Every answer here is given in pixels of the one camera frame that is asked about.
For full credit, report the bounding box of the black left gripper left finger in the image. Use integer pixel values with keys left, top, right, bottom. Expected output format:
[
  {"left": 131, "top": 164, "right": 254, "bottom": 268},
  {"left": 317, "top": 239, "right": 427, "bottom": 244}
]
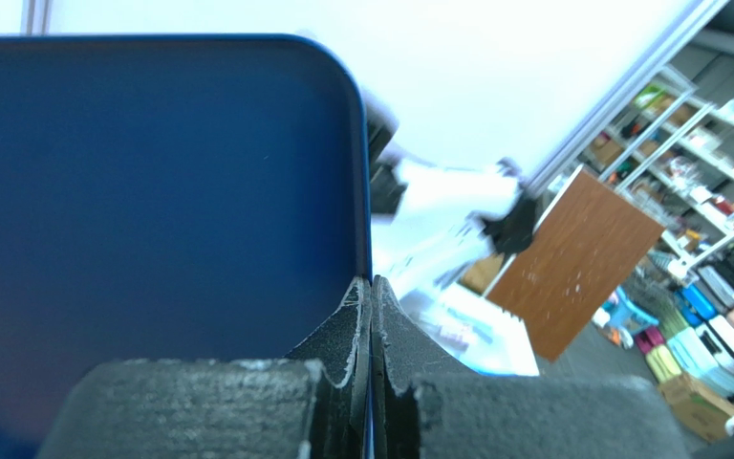
[{"left": 39, "top": 278, "right": 371, "bottom": 458}]

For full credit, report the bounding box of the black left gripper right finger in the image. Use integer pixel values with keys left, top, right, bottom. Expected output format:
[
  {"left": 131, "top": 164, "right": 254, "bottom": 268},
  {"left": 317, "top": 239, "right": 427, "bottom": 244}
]
[{"left": 371, "top": 277, "right": 688, "bottom": 458}]

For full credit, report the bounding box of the dark blue box lid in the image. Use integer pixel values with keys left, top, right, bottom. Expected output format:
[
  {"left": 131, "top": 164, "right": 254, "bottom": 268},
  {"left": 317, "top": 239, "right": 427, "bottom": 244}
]
[{"left": 0, "top": 34, "right": 372, "bottom": 457}]

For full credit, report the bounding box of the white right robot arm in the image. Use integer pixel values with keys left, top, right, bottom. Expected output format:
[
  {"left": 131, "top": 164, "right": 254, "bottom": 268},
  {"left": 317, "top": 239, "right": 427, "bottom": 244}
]
[{"left": 361, "top": 90, "right": 537, "bottom": 298}]

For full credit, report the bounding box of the brown wooden board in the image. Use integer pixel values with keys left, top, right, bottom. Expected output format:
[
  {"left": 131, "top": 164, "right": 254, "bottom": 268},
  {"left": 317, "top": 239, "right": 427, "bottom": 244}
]
[{"left": 485, "top": 166, "right": 664, "bottom": 361}]

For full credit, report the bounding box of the metal storage shelf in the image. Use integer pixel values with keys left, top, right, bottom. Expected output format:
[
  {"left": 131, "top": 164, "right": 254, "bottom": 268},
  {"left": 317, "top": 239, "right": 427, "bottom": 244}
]
[{"left": 574, "top": 65, "right": 734, "bottom": 279}]

